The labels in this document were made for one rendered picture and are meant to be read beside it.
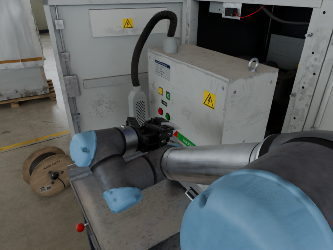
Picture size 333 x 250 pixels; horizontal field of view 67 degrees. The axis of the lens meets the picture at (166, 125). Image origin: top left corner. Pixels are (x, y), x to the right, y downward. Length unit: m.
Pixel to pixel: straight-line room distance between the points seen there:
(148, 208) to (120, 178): 0.53
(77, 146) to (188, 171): 0.24
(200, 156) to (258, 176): 0.25
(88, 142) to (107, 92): 0.77
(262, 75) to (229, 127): 0.19
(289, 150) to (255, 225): 0.10
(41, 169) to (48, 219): 0.40
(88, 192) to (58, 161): 1.20
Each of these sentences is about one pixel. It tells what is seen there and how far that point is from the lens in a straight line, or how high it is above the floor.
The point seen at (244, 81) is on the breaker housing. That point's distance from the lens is 0.79.
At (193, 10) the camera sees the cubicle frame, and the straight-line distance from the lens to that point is 1.30.
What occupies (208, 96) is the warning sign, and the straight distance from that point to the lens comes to 0.81.
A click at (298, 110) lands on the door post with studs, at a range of 0.95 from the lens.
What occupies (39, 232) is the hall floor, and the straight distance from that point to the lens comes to 2.27.
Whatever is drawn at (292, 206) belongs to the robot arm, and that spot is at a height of 1.49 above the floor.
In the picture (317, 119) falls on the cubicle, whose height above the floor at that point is 1.27.
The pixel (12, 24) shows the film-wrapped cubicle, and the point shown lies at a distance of 4.28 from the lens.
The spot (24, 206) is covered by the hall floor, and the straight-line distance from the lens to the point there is 2.52.
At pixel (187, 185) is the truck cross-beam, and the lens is 1.08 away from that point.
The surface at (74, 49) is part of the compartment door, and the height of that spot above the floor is 1.38.
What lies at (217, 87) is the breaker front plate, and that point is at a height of 1.36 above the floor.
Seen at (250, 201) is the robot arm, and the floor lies 1.50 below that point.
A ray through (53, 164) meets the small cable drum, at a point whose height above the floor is 0.31.
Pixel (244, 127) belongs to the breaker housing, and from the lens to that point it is 0.88.
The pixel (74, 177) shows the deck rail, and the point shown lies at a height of 0.85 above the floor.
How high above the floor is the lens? 1.62
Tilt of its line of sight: 29 degrees down
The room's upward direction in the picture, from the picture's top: straight up
